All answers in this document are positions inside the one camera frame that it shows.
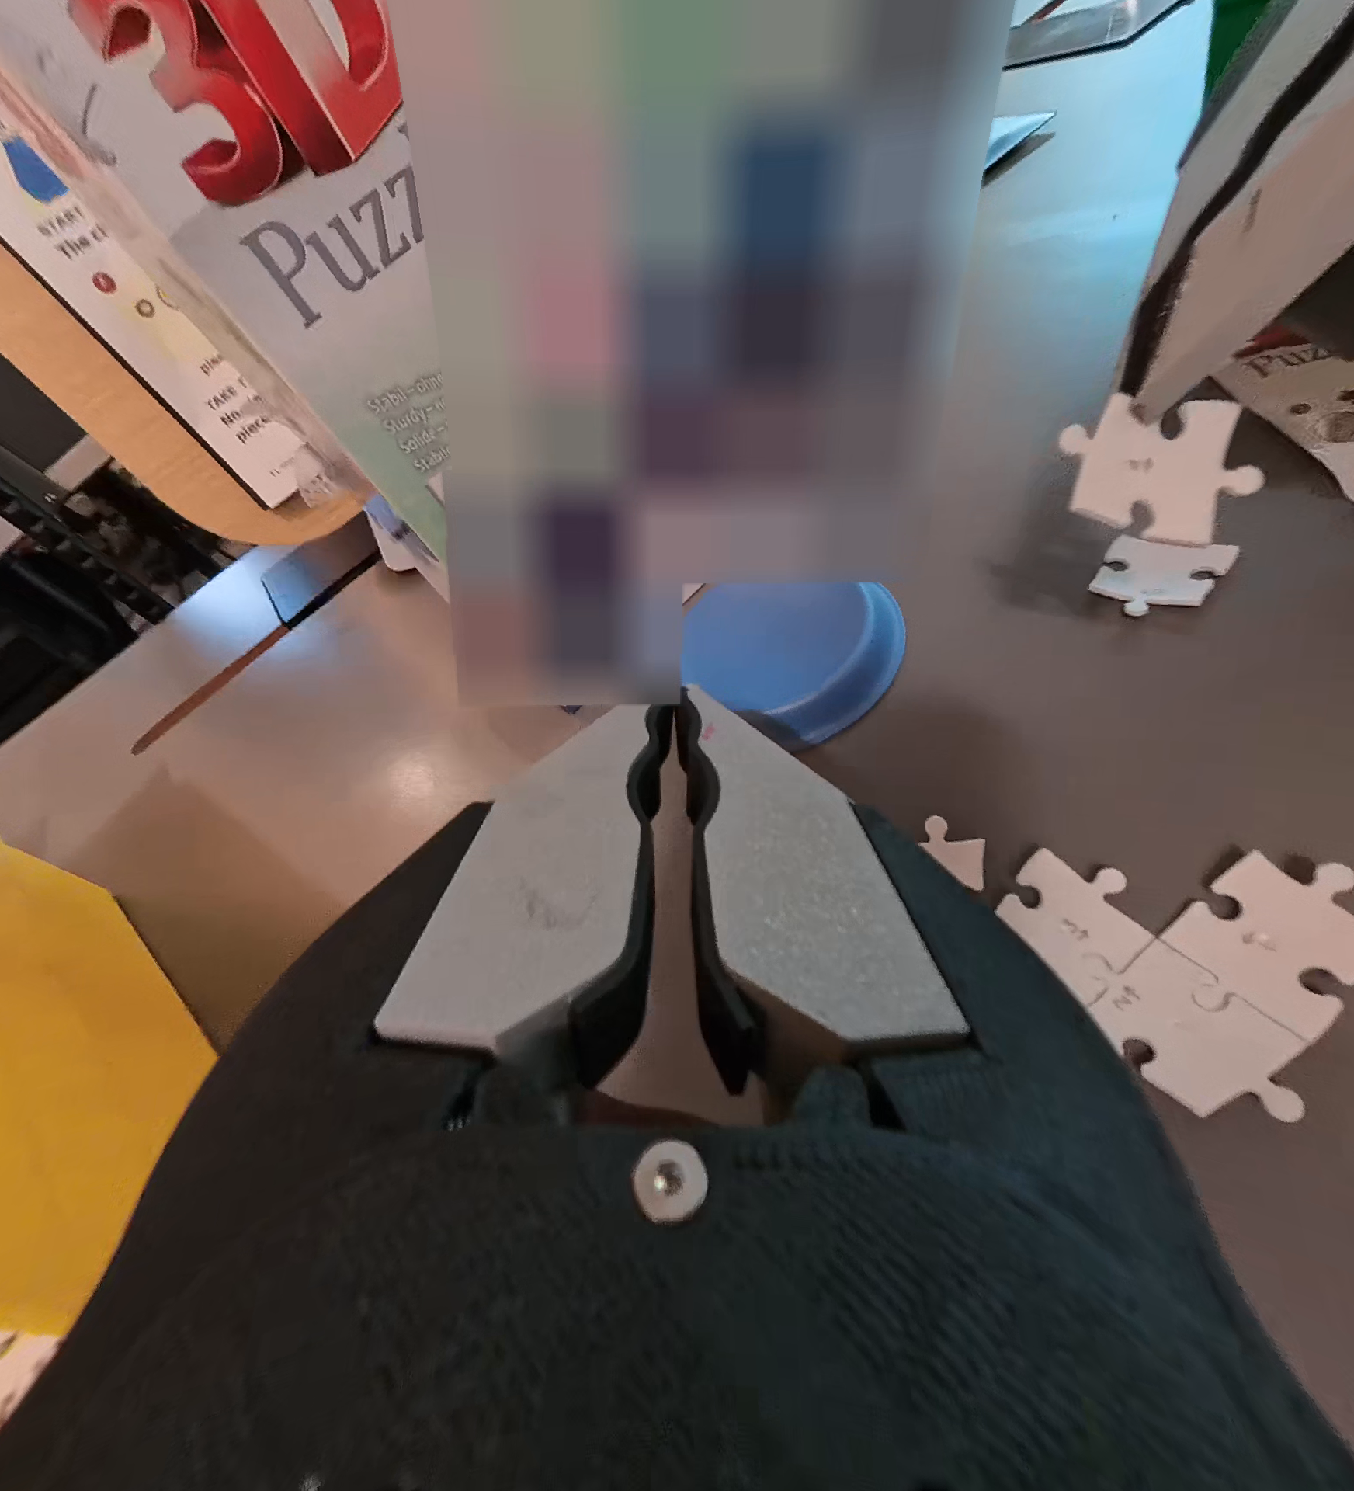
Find light wooden table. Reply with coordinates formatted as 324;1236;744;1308
0;175;376;550

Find white printed notice card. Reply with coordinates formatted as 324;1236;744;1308
0;0;323;515

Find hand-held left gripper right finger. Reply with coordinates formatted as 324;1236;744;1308
675;685;975;1097

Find white rounded plastic object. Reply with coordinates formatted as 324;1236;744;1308
365;495;451;575

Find white printed instruction leaflet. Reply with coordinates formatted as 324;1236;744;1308
1212;339;1354;540

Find white curved puzzle piece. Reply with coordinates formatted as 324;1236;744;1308
1059;394;1267;548

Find joined white puzzle piece cluster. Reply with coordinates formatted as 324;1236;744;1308
995;849;1354;1124

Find colourful cartoon puzzle box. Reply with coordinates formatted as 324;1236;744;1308
0;0;457;607

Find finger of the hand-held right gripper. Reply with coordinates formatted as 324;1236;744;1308
1115;0;1354;403
1131;0;1354;427

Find yellow box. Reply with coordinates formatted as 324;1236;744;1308
0;807;220;1342

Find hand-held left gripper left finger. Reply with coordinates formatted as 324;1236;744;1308
371;703;677;1091

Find blue round plastic stand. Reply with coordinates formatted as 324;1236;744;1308
680;582;906;749

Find black metal rack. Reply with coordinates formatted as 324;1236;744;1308
0;292;253;796

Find scatter of white puzzle pieces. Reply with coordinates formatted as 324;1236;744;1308
919;534;1354;1238

